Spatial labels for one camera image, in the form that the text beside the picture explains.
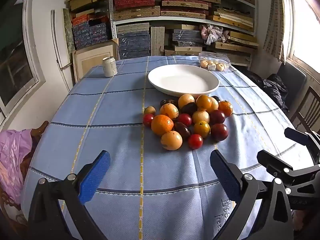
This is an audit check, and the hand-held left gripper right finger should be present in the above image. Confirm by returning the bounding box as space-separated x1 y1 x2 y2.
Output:
210 149 293 240

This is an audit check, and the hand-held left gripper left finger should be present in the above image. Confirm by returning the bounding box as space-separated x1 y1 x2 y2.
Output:
28 150 111 240

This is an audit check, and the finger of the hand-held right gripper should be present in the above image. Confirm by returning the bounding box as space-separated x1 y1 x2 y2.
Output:
284 127 320 164
257 150 320 193

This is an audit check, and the dark red plum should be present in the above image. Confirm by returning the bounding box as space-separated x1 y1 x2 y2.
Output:
210 123 229 142
209 110 226 125

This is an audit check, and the small tangerine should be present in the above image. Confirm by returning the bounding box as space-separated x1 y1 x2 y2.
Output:
218 100 234 117

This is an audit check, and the large orange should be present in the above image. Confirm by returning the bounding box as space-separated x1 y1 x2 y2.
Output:
151 114 174 137

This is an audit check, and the white oval plate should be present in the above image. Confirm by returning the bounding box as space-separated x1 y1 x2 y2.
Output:
147 64 220 97

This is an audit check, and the wooden slat-back chair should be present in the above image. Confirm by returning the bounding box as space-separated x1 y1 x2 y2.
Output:
290 86 320 133

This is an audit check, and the black jacket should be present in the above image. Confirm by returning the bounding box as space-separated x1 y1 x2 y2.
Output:
246 70 289 113

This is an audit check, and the dark padded chair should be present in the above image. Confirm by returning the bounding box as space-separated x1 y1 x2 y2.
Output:
276 61 307 110

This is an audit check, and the pink cloth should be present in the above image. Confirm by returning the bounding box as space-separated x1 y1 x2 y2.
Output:
0 129 34 205

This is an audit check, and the group of pale longans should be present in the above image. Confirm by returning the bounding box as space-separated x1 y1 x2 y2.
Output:
201 59 227 71

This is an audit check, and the bright wooden framed window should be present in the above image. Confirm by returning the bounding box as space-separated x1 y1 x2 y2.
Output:
282 0 320 80

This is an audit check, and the white drink can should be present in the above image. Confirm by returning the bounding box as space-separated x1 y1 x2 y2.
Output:
102 57 118 77

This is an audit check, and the clear bag of small fruit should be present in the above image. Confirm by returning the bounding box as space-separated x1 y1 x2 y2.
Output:
199 52 232 72

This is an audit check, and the beige patterned curtain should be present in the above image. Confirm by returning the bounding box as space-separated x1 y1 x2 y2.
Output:
262 0 290 64

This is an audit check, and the beige cabinet door panel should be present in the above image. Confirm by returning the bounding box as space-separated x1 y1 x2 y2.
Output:
72 39 119 83

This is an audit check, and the white leaning board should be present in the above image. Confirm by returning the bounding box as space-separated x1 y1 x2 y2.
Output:
51 9 73 93

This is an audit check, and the pink plastic bag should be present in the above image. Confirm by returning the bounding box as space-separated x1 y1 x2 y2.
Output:
199 24 229 46

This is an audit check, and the white framed window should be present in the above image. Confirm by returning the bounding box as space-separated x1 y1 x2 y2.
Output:
0 0 47 120

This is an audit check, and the pile of patterned storage crates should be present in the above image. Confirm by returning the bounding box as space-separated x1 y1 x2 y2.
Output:
66 0 110 50

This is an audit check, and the green marbled board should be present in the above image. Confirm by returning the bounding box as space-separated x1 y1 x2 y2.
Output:
62 8 76 55

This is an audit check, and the shelf of stacked flat boxes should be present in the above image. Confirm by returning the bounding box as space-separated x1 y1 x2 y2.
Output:
112 0 259 67

